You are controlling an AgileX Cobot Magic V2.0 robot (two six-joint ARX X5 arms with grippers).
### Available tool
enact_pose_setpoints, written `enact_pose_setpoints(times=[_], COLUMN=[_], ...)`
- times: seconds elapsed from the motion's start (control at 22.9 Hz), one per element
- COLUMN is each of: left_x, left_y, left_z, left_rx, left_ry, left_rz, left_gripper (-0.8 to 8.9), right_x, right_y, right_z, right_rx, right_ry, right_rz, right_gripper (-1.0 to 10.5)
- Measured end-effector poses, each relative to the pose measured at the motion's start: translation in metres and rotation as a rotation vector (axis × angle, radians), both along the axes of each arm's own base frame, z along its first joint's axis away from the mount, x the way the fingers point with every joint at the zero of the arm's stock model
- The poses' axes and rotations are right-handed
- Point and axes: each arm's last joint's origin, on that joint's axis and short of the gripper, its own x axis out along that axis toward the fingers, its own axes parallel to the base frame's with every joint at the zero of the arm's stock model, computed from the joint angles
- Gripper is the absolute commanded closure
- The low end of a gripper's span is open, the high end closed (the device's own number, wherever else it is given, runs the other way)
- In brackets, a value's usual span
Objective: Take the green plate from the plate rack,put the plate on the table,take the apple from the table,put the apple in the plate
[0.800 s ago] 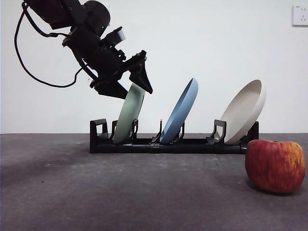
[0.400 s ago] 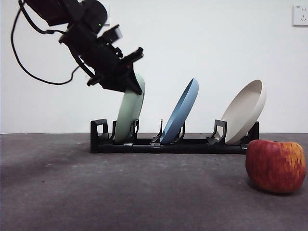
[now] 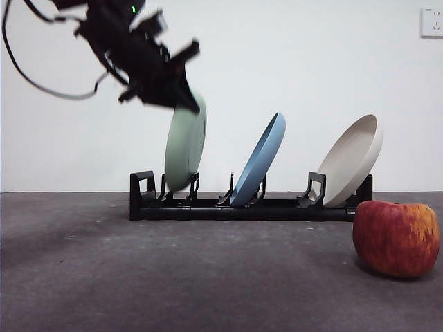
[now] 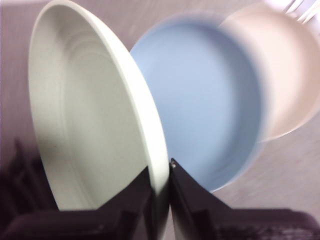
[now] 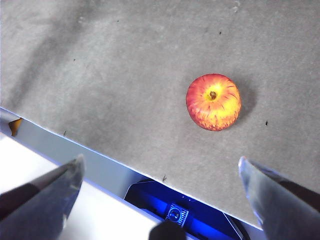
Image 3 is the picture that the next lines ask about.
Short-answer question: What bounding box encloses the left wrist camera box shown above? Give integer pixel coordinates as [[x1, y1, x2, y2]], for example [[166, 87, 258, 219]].
[[136, 9, 168, 37]]

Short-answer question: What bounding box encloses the white wall socket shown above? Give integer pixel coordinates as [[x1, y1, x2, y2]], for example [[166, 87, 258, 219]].
[[420, 7, 443, 39]]

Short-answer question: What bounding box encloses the red yellow apple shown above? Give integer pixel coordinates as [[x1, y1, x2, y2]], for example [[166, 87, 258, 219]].
[[352, 200, 440, 279]]

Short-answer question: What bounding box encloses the black plate rack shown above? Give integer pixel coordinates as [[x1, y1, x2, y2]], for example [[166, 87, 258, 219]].
[[129, 170, 374, 222]]

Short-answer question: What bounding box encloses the blue plate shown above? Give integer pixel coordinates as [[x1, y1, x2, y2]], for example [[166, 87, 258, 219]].
[[230, 111, 287, 208]]

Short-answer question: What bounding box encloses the beige plate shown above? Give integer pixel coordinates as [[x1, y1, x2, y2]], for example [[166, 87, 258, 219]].
[[316, 114, 384, 209]]

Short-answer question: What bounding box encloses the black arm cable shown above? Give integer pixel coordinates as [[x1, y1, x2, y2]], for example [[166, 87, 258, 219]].
[[1, 0, 110, 102]]

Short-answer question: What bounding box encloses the green plate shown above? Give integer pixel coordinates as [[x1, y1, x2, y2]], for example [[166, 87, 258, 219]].
[[164, 89, 208, 192]]

